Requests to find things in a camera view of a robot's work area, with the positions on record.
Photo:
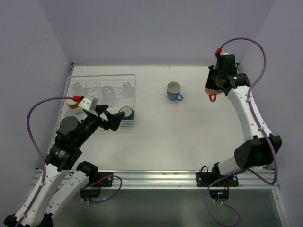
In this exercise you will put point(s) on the white wire dish rack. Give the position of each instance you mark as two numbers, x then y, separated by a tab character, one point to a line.
118	91

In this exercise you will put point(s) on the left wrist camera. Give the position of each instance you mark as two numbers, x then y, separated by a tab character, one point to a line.
88	103

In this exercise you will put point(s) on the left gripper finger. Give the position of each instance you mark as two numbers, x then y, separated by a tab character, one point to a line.
103	110
114	120

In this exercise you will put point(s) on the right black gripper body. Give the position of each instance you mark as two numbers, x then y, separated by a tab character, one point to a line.
210	83

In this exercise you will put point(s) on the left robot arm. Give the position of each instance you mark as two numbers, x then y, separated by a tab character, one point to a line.
48	198

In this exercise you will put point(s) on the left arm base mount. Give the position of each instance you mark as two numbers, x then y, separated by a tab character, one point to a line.
93	189

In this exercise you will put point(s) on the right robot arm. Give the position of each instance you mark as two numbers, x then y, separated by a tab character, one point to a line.
260	145

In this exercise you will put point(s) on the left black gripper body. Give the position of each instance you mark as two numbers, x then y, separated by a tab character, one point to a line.
102	118

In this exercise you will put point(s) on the aluminium mounting rail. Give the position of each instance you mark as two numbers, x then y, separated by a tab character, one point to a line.
181	179

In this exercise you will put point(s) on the orange mug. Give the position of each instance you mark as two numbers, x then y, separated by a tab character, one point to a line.
212	94

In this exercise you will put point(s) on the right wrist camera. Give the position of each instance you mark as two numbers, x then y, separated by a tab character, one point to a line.
220	52

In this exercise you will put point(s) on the clear glass with sticker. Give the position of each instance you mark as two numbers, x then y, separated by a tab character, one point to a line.
108	95

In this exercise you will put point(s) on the light blue floral mug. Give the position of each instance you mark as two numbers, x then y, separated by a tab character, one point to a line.
173	91

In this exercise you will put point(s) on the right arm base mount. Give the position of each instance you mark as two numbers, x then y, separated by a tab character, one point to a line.
220	185

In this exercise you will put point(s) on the beige bottomed cup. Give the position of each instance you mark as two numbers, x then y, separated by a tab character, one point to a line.
74	106

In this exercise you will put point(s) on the dark blue squat mug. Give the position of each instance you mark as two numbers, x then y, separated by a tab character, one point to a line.
129	113

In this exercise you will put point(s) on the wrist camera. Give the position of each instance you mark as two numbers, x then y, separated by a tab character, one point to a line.
220	52
88	103

